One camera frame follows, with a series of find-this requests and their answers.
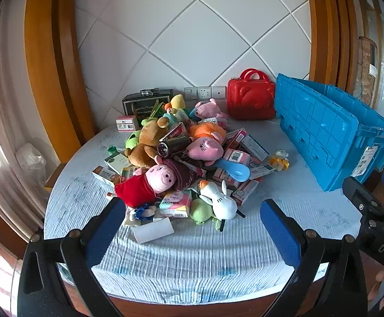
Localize colourful tissue pack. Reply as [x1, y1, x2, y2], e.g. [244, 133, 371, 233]
[159, 192, 192, 218]

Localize red dressed pink pig plush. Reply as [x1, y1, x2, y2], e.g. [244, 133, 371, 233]
[114, 164, 179, 208]

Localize small light green plush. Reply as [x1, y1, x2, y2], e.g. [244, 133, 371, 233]
[189, 198, 224, 232]

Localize person's right hand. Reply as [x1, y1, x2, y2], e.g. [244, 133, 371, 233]
[366, 268, 384, 302]

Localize blue plastic spoon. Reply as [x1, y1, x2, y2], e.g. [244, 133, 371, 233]
[216, 158, 251, 183]

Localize brown glass bottle green label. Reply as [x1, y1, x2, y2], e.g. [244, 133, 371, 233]
[157, 136, 192, 158]

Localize brown teddy bear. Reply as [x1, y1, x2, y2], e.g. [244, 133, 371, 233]
[125, 119, 170, 168]

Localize wooden door frame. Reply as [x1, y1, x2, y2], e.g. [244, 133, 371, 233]
[24, 0, 95, 162]
[304, 0, 359, 93]

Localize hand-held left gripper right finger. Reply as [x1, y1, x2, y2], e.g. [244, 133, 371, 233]
[260, 199, 367, 317]

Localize blue plastic crate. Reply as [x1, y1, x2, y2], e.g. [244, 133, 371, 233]
[274, 73, 384, 192]

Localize green white red medicine box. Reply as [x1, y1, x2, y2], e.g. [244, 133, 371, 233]
[121, 166, 143, 183]

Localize yellow duck plush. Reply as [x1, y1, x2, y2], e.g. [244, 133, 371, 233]
[165, 94, 186, 114]

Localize white cloth covered round desktop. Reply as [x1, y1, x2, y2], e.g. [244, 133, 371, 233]
[43, 119, 366, 306]

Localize orange white medicine box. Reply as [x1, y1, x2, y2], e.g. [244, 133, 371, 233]
[92, 165, 121, 187]

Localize pink pig plush centre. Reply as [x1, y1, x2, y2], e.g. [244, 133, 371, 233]
[208, 127, 275, 205]

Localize red white long box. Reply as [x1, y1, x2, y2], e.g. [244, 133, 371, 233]
[160, 122, 189, 142]

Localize wooden slatted partition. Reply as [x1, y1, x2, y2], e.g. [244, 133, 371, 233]
[352, 0, 384, 119]

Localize small blue white plush keychain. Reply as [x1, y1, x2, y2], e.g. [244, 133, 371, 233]
[127, 205, 158, 222]

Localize white goose plush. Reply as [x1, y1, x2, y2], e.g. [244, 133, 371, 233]
[198, 180, 246, 232]

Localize red small suitcase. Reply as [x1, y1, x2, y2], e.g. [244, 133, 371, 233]
[227, 68, 276, 121]

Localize orange dressed pink pig plush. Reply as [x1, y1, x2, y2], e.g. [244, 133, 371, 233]
[185, 122, 227, 166]

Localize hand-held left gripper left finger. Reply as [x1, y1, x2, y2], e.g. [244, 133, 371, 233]
[17, 197, 127, 317]

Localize clear plastic bag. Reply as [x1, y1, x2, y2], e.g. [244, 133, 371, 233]
[15, 143, 47, 180]

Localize white paper roll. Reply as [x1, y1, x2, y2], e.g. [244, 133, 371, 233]
[133, 217, 175, 244]

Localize green frog plush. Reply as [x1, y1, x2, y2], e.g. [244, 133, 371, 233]
[125, 131, 142, 149]

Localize green yellow medicine box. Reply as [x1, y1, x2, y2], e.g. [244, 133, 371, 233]
[150, 102, 166, 119]

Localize small yellow bear keychain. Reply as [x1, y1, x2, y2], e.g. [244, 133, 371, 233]
[269, 150, 290, 172]

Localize pink white box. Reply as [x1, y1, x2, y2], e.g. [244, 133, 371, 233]
[115, 115, 140, 133]

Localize black gift box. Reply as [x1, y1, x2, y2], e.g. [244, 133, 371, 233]
[122, 88, 174, 123]

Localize grey striped curtain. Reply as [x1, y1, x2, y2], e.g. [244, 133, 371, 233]
[0, 0, 52, 235]

